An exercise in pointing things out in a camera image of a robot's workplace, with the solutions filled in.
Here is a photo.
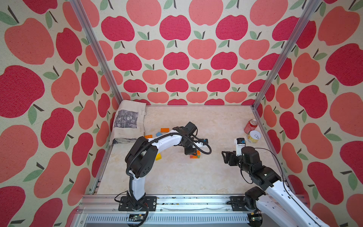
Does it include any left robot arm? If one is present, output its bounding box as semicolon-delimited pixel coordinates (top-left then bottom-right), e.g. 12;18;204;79
118;122;212;211

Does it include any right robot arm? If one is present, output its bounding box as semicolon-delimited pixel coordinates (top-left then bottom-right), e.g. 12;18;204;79
222;147;327;227

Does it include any yellow tin can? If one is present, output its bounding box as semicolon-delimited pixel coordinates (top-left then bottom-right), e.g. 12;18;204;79
247;130;261;143

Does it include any red soda can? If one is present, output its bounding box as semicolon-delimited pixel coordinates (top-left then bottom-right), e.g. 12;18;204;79
244;119;258;134

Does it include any folded beige towel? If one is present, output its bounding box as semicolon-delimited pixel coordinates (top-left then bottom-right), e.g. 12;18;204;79
109;100;146;145

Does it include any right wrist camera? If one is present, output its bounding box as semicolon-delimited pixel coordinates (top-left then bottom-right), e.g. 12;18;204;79
235;138;246;156

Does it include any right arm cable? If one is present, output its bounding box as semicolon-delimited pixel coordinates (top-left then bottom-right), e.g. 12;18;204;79
239;147;324;227

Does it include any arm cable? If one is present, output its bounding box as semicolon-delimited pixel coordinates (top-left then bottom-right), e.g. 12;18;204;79
239;147;324;227
125;132;212;199

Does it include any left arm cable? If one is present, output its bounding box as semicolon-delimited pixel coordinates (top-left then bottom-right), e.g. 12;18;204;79
125;132;212;199

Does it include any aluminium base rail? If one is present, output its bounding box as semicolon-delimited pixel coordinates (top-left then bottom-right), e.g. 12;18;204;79
70;194;315;227

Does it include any left frame post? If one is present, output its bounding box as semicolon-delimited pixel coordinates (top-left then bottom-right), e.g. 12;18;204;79
70;1;123;104

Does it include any frame post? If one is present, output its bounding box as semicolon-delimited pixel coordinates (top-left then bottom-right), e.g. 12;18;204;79
70;1;123;104
251;0;322;111

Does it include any right frame post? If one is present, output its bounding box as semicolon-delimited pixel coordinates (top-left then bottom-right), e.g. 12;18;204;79
251;0;322;111

